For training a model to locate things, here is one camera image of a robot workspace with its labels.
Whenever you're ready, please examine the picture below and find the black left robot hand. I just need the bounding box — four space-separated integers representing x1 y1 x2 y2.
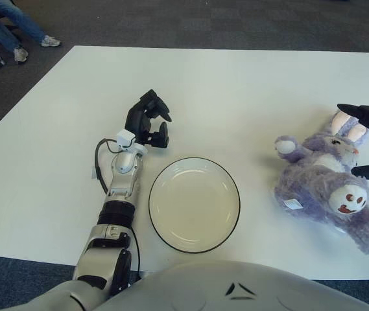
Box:
124 89 173 149

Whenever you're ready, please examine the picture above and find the purple plush bunny doll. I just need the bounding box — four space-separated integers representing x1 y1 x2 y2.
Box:
274 109 369 260

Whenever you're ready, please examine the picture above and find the white plate with black rim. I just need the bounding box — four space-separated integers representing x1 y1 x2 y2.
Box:
148 157 241 253

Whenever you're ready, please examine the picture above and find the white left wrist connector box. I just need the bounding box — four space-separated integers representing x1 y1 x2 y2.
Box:
116 128 137 148

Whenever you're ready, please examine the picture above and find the white sneaker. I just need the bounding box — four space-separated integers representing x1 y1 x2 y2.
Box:
13 47 29 63
40 35 62 48

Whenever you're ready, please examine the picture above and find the silver robot torso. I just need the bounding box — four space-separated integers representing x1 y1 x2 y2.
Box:
15 260 369 311

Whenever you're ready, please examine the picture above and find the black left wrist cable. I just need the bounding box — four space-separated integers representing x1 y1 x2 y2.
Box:
94 138 120 195

